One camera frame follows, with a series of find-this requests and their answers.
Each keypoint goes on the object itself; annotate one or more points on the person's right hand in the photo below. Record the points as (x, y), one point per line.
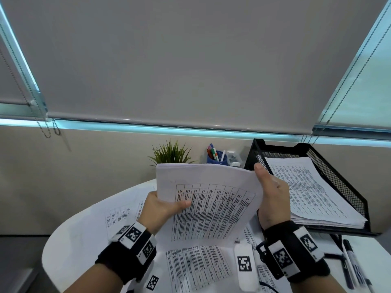
(275, 201)

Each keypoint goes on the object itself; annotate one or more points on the person's left hand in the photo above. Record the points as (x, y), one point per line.
(155, 213)

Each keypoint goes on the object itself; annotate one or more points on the printed paper bundle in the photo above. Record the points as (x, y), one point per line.
(311, 192)
(207, 210)
(331, 245)
(330, 222)

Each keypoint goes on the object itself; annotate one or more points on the pile of papers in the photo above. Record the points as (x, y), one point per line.
(195, 265)

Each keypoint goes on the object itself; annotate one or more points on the black mesh paper tray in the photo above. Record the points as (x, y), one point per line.
(336, 176)

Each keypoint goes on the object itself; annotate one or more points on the person's right forearm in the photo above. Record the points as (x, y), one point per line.
(317, 285)

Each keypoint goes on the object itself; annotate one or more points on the person's left forearm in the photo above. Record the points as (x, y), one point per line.
(94, 280)

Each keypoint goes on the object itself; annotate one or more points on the white tape dispenser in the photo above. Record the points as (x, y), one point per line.
(234, 158)

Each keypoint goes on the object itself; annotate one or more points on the potted green plant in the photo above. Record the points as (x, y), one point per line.
(171, 155)

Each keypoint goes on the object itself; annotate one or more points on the black left wristband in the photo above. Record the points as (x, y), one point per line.
(116, 259)

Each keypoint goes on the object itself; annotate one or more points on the black wristband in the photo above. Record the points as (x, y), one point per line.
(317, 268)
(116, 259)

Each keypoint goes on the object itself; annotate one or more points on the blue pen holder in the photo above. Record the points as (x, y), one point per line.
(221, 161)

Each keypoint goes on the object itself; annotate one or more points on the green and white pen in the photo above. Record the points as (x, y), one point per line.
(215, 154)

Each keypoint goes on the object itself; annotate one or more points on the black right wristband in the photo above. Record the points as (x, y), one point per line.
(317, 268)

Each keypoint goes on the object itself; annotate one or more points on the red pen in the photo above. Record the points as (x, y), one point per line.
(209, 154)

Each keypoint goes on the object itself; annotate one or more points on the white table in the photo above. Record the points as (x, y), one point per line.
(76, 234)

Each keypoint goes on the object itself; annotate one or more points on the glass window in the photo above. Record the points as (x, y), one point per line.
(152, 130)

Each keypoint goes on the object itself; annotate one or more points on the black marker pen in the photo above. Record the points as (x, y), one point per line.
(349, 253)

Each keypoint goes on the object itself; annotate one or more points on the dark blue pen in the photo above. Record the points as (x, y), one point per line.
(346, 271)

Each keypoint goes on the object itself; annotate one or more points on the grey low cabinet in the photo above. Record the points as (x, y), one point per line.
(15, 265)

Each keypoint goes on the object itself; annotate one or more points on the wide grey roller blind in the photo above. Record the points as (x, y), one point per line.
(189, 57)

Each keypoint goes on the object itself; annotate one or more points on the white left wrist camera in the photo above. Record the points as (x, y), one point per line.
(152, 283)

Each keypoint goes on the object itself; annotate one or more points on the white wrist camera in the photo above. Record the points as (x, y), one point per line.
(152, 283)
(245, 265)

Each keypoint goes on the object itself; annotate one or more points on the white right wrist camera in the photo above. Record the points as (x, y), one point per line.
(245, 265)

